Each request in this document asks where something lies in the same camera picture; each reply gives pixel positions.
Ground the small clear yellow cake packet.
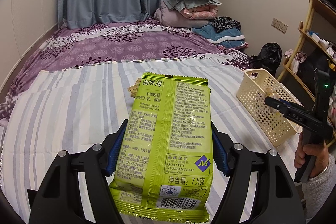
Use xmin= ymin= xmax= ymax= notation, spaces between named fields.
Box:
xmin=264 ymin=87 xmax=280 ymax=108

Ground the large green seaweed snack bag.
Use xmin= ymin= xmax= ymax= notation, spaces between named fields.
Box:
xmin=109 ymin=72 xmax=214 ymax=223

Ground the tan pastry snack bag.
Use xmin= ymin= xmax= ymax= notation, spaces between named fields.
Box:
xmin=127 ymin=78 xmax=141 ymax=98

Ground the person right hand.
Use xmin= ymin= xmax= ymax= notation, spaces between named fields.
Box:
xmin=294 ymin=133 xmax=329 ymax=178

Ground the cream perforated plastic basket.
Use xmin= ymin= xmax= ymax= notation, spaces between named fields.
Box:
xmin=236 ymin=69 xmax=302 ymax=146

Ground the grey fleece right sleeve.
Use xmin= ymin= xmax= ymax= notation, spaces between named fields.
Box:
xmin=302 ymin=154 xmax=336 ymax=223

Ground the black plastic bag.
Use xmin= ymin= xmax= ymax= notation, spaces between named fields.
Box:
xmin=250 ymin=43 xmax=282 ymax=76

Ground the pink cloth on shelf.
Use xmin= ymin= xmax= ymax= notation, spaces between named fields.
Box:
xmin=284 ymin=49 xmax=307 ymax=74

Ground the black LANWEI shopping bag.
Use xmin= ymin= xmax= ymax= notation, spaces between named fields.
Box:
xmin=297 ymin=48 xmax=335 ymax=94

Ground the wooden bamboo shelf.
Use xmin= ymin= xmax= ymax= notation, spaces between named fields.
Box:
xmin=277 ymin=0 xmax=336 ymax=148

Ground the striped white blue blanket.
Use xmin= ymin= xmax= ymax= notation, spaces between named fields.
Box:
xmin=0 ymin=57 xmax=305 ymax=224

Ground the blue folded clothes pile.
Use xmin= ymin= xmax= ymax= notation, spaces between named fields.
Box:
xmin=191 ymin=16 xmax=248 ymax=50

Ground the stack of folded quilts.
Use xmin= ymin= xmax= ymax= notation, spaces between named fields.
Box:
xmin=154 ymin=0 xmax=222 ymax=28

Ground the purple floral bed sheet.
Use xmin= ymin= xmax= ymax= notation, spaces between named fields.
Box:
xmin=1 ymin=19 xmax=249 ymax=121

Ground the white wardrobe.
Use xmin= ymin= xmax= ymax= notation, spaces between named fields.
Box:
xmin=1 ymin=0 xmax=58 ymax=86

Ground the wall socket plate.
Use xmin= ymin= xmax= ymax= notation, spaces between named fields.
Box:
xmin=272 ymin=18 xmax=288 ymax=34

